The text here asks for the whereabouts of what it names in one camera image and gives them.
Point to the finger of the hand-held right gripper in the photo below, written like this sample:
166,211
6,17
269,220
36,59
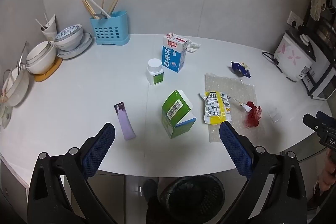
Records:
315,123
326,117

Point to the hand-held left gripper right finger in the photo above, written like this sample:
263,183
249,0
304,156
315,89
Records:
236,148

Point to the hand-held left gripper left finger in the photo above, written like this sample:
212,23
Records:
98,150

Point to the red mesh net with tag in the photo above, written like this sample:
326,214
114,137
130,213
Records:
253,115

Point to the small clear plastic piece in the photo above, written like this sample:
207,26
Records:
274,116

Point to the black mesh trash bin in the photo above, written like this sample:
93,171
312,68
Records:
194,197

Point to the green and white carton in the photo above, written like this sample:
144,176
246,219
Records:
176,111

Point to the dark blue cookie wrapper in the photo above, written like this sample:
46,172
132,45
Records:
241,69

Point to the person's right hand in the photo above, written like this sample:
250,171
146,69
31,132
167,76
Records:
328,176

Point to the white countertop oven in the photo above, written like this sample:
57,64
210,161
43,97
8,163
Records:
319,87

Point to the yellow snack packet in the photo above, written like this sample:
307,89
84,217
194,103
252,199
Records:
215,108

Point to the clear bubble wrap sheet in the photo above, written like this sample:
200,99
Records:
236,85

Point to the person's grey shoe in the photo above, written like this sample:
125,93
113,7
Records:
150,188

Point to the white floral rice cooker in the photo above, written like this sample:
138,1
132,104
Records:
292,56

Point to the person's leg in dark pants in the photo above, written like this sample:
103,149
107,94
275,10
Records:
155,212

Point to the black metal rack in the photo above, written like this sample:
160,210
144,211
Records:
329,29

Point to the white pill bottle green label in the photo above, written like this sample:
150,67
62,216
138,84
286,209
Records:
155,74

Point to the white bowl with dark rim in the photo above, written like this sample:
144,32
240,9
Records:
44,68
43,54

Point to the plate with green pattern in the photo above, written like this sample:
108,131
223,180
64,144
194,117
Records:
5,116

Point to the tilted white floral bowl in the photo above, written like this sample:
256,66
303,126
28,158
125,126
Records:
17,88

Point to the crumpled clear plastic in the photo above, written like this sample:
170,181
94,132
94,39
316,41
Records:
193,46

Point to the blue and white milk carton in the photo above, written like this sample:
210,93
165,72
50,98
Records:
172,56

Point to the blue patterned bowl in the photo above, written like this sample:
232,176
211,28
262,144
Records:
69,40

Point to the cream hanging rag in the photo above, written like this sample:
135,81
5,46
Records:
318,3

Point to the blue plastic utensil holder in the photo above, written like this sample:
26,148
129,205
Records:
110,29

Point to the white cup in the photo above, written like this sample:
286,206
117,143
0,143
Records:
51,29

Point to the grey metal spoon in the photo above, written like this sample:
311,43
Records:
100,16

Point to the thin white stick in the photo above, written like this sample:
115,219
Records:
40,23
46,19

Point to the bundle of wooden chopsticks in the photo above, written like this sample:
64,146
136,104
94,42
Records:
90,10

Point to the white plastic spoon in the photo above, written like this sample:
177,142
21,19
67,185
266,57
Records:
99,7

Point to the white wall socket with plug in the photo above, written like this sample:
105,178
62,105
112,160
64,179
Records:
294,18

